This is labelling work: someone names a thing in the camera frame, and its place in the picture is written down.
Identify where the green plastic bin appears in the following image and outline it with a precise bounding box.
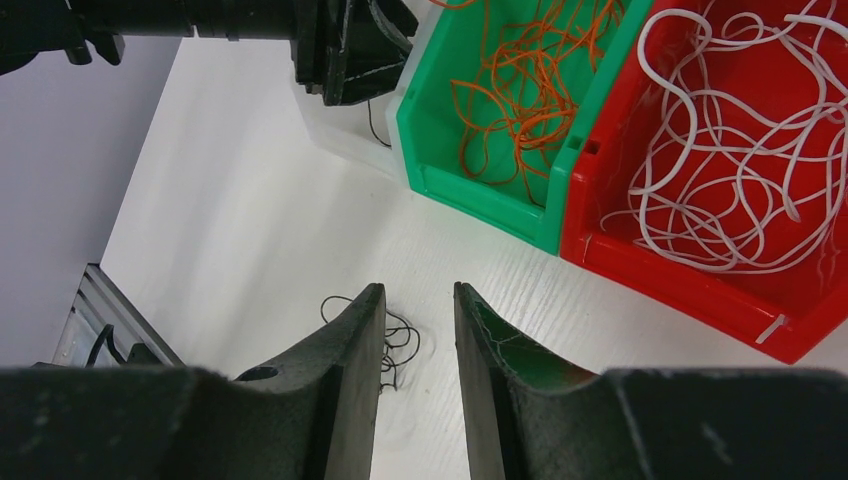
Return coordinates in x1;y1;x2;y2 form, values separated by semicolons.
396;1;652;254

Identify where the cable bundle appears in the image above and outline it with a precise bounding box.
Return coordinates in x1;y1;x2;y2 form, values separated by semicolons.
319;294;423;393

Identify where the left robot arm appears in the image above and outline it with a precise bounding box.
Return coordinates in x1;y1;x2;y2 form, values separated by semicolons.
1;0;418;107

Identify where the red plastic bin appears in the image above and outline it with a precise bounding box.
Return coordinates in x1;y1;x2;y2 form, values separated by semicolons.
560;1;847;364

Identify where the clear plastic bin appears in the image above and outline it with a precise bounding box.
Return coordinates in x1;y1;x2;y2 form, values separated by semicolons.
290;1;441;188

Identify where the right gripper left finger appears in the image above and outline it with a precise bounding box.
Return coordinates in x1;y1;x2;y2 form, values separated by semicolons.
1;283;387;479

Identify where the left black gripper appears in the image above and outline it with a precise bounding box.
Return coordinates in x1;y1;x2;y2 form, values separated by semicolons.
291;0;419;106

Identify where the orange cable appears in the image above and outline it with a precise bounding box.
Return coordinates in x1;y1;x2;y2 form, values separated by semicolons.
430;0;627;207

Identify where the white cable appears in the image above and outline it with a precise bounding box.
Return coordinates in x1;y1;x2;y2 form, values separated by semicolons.
599;0;848;276

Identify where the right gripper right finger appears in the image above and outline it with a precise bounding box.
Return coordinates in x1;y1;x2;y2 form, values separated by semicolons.
454;282;847;479

